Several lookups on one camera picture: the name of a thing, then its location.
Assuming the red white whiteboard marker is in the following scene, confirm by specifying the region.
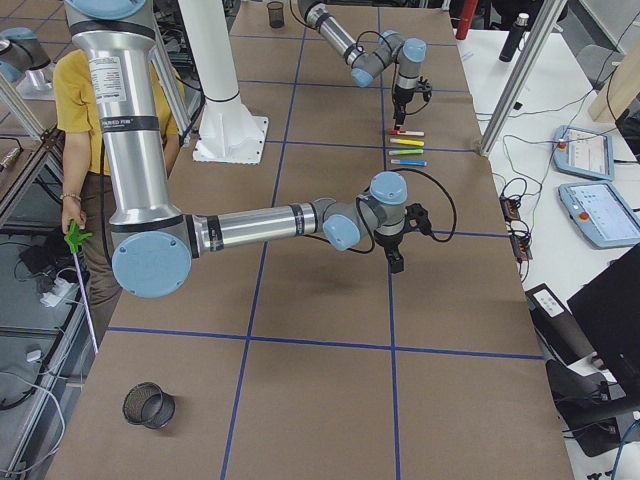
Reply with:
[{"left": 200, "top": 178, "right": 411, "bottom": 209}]
[{"left": 388, "top": 129, "right": 425, "bottom": 137}]

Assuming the blue highlighter pen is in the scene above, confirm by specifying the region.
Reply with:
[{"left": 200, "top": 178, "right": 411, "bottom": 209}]
[{"left": 390, "top": 158, "right": 428, "bottom": 168}]

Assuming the yellow highlighter pen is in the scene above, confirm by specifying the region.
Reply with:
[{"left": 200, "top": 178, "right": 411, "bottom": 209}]
[{"left": 389, "top": 138, "right": 425, "bottom": 147}]

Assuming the green highlighter pen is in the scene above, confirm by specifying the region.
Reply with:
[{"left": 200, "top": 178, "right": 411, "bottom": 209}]
[{"left": 387, "top": 148, "right": 424, "bottom": 156}]

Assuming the red cylinder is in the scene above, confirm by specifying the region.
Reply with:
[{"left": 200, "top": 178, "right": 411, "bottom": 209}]
[{"left": 455, "top": 0, "right": 479, "bottom": 40}]

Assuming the black bottle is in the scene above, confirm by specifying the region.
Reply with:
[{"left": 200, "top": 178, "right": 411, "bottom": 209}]
[{"left": 499, "top": 13, "right": 529, "bottom": 63}]

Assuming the far black mesh cup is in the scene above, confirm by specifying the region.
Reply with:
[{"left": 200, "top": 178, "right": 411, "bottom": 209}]
[{"left": 267, "top": 0, "right": 285, "bottom": 29}]

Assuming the black mesh cup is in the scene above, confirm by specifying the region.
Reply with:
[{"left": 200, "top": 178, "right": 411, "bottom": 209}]
[
  {"left": 122, "top": 382, "right": 175, "bottom": 429},
  {"left": 267, "top": 0, "right": 285, "bottom": 29}
]

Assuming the upper teach pendant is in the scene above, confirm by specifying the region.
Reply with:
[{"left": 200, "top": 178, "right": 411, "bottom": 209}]
[{"left": 553, "top": 125, "right": 615, "bottom": 180}]

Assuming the teach pendant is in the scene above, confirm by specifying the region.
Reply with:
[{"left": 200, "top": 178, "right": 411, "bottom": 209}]
[
  {"left": 553, "top": 125, "right": 615, "bottom": 180},
  {"left": 558, "top": 180, "right": 639, "bottom": 249}
]

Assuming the lower teach pendant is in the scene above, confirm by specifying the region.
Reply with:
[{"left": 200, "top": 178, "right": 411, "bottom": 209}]
[{"left": 558, "top": 180, "right": 639, "bottom": 249}]

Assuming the black laptop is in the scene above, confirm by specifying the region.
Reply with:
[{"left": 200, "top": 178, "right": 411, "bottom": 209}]
[{"left": 568, "top": 246, "right": 639, "bottom": 393}]

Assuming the near black mesh cup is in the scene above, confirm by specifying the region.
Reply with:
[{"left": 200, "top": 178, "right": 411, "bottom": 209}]
[{"left": 122, "top": 382, "right": 175, "bottom": 429}]

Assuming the person in yellow shirt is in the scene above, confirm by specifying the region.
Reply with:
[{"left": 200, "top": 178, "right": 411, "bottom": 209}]
[{"left": 53, "top": 48, "right": 180, "bottom": 357}]

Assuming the aluminium frame post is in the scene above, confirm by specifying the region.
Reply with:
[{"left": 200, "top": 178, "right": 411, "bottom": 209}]
[{"left": 478, "top": 0, "right": 567, "bottom": 157}]

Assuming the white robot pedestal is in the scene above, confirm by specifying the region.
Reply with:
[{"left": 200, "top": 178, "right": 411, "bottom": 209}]
[{"left": 179, "top": 0, "right": 269, "bottom": 165}]

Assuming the green handled stick tool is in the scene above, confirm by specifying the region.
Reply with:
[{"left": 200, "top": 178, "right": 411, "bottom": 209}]
[{"left": 64, "top": 220, "right": 99, "bottom": 354}]

